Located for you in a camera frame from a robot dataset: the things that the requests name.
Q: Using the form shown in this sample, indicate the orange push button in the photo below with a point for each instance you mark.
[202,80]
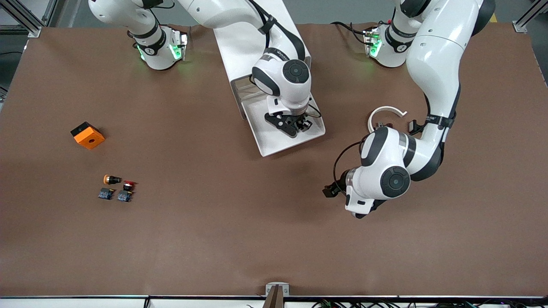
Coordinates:
[111,179]

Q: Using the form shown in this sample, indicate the orange and black switch box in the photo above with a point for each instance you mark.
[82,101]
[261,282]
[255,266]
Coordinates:
[89,137]

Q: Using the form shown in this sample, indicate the grey metal bracket with post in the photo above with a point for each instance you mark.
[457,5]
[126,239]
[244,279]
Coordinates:
[276,293]

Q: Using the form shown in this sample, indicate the aluminium frame profile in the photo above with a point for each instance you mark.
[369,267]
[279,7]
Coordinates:
[25,19]
[528,17]

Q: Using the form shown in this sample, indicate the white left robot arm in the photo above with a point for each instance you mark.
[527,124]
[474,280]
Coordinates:
[436,64]

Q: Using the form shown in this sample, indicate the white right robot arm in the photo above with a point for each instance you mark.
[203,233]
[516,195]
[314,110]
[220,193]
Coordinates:
[222,10]

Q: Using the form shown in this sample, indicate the blue contact block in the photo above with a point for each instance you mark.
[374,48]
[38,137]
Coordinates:
[124,196]
[105,193]

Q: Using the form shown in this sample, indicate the dark brown switch part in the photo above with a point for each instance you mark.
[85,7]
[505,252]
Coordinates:
[381,125]

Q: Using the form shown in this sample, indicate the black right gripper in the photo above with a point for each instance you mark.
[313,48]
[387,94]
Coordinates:
[301,120]

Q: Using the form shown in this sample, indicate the small black switch part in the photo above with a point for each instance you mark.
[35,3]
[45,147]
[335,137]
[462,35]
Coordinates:
[413,126]

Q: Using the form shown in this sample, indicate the red mushroom push button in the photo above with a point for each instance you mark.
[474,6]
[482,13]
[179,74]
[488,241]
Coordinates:
[129,185]

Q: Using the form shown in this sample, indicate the white curved plastic piece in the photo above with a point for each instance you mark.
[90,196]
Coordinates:
[385,109]

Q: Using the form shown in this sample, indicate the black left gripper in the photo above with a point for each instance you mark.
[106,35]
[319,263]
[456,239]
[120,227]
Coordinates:
[341,180]

